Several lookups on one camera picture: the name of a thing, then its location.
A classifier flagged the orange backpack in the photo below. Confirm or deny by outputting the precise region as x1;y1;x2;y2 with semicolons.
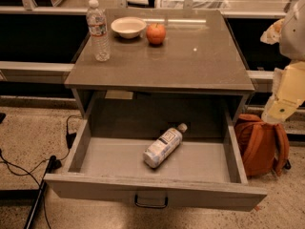
234;114;291;177

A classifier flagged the black drawer handle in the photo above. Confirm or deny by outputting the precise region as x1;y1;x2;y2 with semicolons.
133;194;169;209

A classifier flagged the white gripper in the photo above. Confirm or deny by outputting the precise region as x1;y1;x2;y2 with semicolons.
260;19;305;124

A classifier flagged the black power adapter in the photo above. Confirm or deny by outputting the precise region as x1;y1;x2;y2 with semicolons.
66;133;76;149

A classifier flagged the black pole on floor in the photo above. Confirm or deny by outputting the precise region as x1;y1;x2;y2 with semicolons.
24;156;57;229

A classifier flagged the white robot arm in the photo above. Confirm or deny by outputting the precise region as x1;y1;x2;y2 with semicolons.
260;0;305;124

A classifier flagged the grey cabinet with counter top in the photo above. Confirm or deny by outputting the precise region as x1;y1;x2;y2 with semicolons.
65;9;254;111

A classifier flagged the white ceramic bowl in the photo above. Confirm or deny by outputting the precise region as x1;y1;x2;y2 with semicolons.
111;17;147;39

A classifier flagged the red apple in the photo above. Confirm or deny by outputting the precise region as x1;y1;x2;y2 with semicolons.
146;23;166;45

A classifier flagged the grey open top drawer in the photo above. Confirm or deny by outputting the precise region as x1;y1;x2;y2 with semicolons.
45;96;267;211

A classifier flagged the black power cable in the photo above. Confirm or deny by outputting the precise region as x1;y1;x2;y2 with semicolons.
0;114;83;229

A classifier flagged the clear plastic water bottle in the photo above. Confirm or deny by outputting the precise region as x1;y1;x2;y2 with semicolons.
86;0;111;62

